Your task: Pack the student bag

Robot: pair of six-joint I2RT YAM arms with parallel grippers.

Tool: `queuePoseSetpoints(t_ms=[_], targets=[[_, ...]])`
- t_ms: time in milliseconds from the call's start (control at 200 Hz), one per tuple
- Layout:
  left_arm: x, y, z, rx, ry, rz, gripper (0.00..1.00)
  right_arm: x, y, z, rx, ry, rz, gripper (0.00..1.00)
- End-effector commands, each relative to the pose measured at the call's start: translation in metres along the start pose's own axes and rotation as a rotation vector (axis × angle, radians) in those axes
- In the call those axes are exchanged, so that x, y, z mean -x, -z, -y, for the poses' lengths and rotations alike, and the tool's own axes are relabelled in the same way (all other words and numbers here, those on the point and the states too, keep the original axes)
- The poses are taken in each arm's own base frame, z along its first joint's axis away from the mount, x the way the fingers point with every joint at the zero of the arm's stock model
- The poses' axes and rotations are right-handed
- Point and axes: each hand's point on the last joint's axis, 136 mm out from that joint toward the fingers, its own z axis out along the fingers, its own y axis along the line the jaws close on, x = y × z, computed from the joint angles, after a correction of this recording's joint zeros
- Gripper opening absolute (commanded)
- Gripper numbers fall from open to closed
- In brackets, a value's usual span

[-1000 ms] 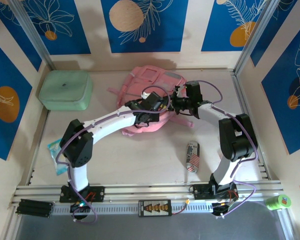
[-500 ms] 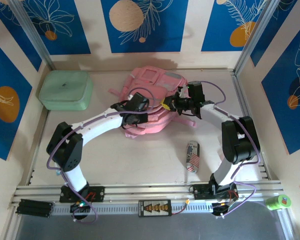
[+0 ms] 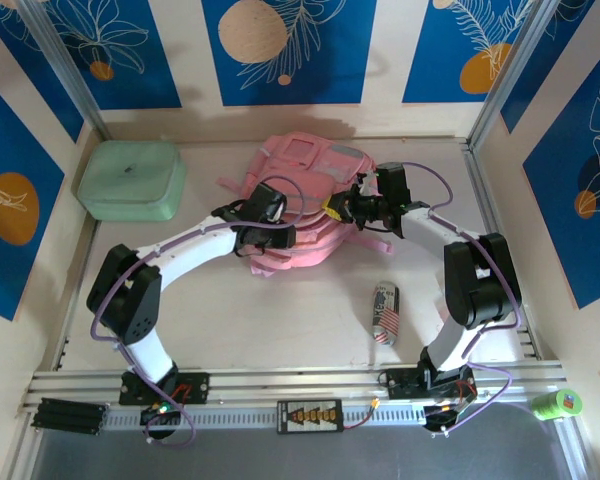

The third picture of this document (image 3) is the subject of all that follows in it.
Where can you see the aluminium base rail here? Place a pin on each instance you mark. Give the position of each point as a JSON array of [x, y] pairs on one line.
[[290, 382]]

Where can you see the green thread spool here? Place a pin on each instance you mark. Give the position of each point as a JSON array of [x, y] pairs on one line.
[[550, 406]]

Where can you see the black power distribution board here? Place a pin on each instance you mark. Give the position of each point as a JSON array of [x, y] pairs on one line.
[[310, 416]]

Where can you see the black bar bundle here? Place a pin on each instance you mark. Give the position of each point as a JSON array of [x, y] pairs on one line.
[[70, 416]]

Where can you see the blue poster leaves dark circle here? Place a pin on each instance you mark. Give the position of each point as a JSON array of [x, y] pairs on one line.
[[570, 240]]

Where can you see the flag print drink can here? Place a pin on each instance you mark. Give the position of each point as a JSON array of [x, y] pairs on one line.
[[386, 315]]

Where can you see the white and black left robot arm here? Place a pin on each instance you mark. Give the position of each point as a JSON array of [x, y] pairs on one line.
[[195, 247]]

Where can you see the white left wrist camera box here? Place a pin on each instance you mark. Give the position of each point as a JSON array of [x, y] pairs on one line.
[[278, 211]]

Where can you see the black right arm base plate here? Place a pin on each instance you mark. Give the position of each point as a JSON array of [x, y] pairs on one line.
[[400, 385]]

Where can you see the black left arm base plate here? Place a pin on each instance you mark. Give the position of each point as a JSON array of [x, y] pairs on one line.
[[195, 387]]

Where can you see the aluminium frame post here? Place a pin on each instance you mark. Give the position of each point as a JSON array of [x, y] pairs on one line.
[[65, 65], [510, 65]]

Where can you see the pink school backpack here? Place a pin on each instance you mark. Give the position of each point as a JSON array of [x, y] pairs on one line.
[[310, 165]]

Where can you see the blue poster white flower outline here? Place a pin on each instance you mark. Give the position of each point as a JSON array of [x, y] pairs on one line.
[[155, 50]]

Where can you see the mint green storage case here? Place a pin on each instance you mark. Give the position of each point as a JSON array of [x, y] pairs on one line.
[[125, 180]]

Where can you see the blue poster large peach circle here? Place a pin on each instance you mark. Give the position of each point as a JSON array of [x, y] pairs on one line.
[[330, 50]]

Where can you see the aluminium side rail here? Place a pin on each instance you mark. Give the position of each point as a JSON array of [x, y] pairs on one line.
[[480, 175], [92, 231]]

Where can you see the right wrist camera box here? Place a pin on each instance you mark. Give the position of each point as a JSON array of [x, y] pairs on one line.
[[367, 182]]

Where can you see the blue poster orange oval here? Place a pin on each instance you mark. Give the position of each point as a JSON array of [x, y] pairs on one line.
[[10, 250]]

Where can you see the blue floral wall poster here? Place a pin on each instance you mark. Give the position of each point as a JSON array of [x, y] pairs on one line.
[[30, 75], [540, 75]]

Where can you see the blue poster fern orange circle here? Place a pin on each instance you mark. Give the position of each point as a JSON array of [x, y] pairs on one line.
[[440, 50]]

